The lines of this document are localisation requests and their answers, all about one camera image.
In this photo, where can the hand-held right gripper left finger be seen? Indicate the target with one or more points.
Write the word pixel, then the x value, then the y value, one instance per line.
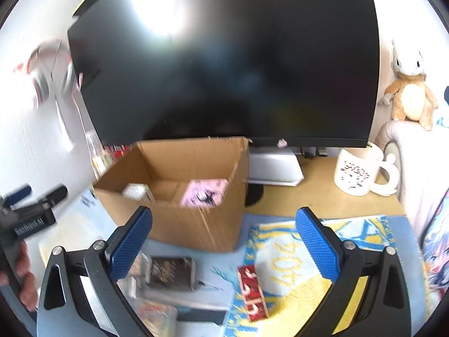
pixel 129 245

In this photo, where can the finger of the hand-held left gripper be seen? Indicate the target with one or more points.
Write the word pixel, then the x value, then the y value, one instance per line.
pixel 54 195
pixel 19 195

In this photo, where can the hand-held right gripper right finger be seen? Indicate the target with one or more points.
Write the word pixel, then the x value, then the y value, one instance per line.
pixel 315 245

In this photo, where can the glass perfume bottle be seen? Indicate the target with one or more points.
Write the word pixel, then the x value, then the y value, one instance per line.
pixel 138 281

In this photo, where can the black printed box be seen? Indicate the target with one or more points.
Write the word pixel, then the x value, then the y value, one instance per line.
pixel 172 273

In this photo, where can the cardboard box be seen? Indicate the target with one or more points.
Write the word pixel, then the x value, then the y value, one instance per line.
pixel 196 224

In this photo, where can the person's left hand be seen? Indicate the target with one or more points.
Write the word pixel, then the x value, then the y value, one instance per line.
pixel 26 281

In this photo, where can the yellow blue towel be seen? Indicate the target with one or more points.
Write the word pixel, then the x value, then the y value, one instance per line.
pixel 287 263

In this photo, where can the light blue mouse pad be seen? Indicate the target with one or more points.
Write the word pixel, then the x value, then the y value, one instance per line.
pixel 80 224

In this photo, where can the cream small box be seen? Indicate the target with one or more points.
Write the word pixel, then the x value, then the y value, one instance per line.
pixel 136 192

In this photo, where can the clear plastic bottle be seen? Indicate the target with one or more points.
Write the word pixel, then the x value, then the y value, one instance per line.
pixel 96 154

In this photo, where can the colourful plastic packet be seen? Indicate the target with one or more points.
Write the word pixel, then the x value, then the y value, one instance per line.
pixel 156 317

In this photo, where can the red card box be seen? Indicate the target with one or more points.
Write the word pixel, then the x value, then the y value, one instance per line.
pixel 253 295

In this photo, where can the small black object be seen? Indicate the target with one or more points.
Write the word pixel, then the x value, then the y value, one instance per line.
pixel 253 195

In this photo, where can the white printed mug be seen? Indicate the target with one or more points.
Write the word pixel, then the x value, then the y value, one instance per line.
pixel 356 175

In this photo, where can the white monitor stand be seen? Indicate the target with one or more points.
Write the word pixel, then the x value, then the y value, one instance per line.
pixel 273 166

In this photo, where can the pink packet in box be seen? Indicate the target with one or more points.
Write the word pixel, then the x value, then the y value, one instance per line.
pixel 205 193

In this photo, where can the pink grey headset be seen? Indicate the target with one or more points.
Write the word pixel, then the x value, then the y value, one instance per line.
pixel 42 73

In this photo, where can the printed cartoon cushion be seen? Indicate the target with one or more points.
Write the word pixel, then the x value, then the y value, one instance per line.
pixel 438 252

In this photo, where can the pale pink cushion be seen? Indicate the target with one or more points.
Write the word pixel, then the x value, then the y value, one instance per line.
pixel 414 168

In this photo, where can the orange plush toy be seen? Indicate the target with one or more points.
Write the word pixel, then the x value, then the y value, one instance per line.
pixel 410 94

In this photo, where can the blue plush toy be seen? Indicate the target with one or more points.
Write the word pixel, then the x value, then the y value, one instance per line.
pixel 446 105

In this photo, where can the black computer monitor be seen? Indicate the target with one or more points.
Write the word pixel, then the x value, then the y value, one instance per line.
pixel 228 59

